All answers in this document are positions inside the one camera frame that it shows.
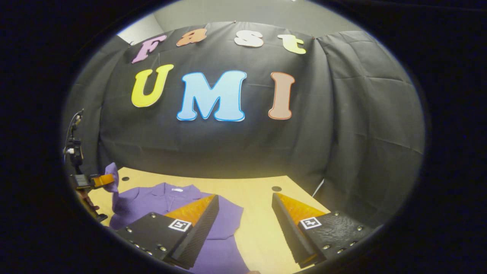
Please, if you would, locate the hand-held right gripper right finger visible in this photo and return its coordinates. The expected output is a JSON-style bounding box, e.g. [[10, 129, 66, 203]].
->
[[272, 192, 375, 269]]

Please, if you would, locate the purple button-up shirt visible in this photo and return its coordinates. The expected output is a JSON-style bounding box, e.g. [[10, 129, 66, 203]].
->
[[103, 162, 250, 274]]

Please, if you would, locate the black backdrop cloth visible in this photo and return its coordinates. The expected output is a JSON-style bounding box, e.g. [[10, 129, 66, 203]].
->
[[63, 21, 425, 229]]

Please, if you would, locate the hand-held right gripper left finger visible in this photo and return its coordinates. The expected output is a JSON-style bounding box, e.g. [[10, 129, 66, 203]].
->
[[115, 194, 220, 270]]

